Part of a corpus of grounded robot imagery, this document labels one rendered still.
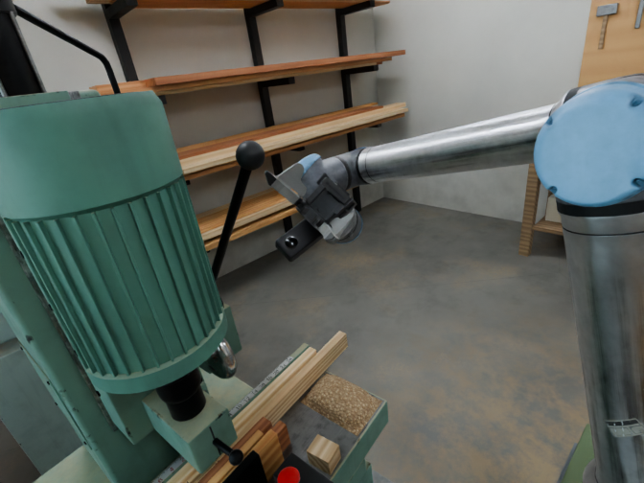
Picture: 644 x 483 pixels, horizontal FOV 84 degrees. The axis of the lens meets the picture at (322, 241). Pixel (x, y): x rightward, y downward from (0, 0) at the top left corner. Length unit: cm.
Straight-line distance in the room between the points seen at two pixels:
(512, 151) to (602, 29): 278
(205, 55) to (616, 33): 284
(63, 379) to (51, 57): 228
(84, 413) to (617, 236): 80
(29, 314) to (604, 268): 75
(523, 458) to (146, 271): 169
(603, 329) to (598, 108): 26
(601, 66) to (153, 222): 328
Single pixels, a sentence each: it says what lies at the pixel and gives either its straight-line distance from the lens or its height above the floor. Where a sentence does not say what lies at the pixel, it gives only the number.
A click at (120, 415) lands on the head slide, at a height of 107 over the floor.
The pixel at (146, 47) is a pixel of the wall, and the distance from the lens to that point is 293.
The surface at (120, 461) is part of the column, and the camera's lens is 86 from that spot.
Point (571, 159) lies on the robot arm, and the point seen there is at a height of 138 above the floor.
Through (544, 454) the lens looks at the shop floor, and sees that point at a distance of 191.
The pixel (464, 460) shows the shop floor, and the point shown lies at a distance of 182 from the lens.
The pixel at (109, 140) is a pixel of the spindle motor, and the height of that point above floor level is 147.
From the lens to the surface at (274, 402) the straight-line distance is 76.
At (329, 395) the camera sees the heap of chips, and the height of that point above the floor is 93.
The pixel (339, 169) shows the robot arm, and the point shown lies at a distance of 87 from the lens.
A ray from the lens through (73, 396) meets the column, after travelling 75.
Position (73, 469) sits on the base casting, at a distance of 106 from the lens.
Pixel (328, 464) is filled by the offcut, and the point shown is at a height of 93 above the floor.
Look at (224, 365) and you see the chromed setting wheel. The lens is 75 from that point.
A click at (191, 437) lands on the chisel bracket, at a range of 59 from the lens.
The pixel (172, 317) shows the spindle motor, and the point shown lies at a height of 128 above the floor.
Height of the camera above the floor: 150
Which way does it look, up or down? 25 degrees down
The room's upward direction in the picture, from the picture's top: 8 degrees counter-clockwise
